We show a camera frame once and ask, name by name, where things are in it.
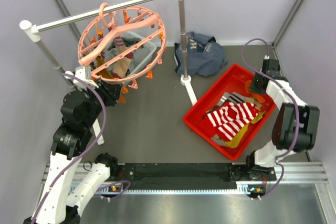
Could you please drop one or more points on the blue grey sweatshirt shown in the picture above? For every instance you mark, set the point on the blue grey sweatshirt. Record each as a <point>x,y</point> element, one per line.
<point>205,57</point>

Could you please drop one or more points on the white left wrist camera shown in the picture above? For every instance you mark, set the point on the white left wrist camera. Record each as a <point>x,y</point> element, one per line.
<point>84,74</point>

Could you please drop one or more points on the black white striped sock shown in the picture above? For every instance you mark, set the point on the black white striped sock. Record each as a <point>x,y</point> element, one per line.
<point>231,97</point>

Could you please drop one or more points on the beige maroon hanging sock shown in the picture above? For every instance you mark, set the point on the beige maroon hanging sock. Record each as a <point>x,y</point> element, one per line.
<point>122,65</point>

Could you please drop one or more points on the silver clothes rack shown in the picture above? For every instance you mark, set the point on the silver clothes rack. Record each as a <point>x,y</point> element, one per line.
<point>33,31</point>

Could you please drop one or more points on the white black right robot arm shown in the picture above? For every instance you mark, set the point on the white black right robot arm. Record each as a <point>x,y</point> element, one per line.
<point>295,128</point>

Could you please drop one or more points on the orange sock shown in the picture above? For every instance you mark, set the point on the orange sock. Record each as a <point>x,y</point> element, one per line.
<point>124,90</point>
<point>258,97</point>

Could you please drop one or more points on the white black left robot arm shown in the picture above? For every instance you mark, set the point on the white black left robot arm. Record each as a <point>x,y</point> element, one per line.
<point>80,110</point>

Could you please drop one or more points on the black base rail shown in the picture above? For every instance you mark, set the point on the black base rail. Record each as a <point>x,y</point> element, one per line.
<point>177,176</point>

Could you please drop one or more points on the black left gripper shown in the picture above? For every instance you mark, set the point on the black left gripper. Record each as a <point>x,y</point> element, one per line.
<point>112,92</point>

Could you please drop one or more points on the red white striped sock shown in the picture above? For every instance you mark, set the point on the red white striped sock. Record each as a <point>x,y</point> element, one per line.
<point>229,112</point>
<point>228,130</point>

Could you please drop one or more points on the white plastic laundry basket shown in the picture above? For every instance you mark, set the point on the white plastic laundry basket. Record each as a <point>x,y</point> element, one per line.
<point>149,46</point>

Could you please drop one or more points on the pink round clip hanger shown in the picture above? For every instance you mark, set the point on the pink round clip hanger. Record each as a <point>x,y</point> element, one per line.
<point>102,47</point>

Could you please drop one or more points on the red plastic bin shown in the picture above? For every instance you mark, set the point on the red plastic bin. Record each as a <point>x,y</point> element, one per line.
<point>233,80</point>

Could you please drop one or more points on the yellow sock in bin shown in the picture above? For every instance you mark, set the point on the yellow sock in bin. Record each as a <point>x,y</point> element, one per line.
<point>238,137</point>

